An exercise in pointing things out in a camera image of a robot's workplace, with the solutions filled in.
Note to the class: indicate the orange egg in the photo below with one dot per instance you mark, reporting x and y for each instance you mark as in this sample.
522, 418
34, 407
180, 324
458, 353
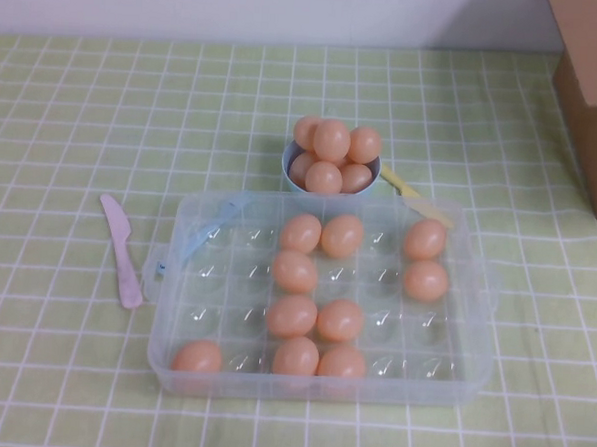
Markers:
324, 178
425, 239
196, 356
331, 139
303, 132
299, 169
357, 178
342, 236
425, 281
366, 145
291, 315
344, 161
341, 362
294, 271
300, 232
340, 320
295, 356

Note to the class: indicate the transparent plastic egg box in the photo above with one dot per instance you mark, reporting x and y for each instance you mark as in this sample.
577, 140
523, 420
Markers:
254, 309

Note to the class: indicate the brown cardboard box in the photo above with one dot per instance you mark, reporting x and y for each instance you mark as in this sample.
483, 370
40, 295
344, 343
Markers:
594, 74

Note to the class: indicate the light blue bowl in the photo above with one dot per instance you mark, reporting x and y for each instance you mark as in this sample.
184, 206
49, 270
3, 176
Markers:
284, 170

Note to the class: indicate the yellow plastic knife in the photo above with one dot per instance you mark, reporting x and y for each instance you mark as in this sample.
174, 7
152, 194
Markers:
398, 183

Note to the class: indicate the pink plastic knife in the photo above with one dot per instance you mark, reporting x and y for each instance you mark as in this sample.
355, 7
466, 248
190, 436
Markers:
121, 259

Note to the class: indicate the green checkered tablecloth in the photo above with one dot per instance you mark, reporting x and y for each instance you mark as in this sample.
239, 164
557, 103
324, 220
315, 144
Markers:
83, 122

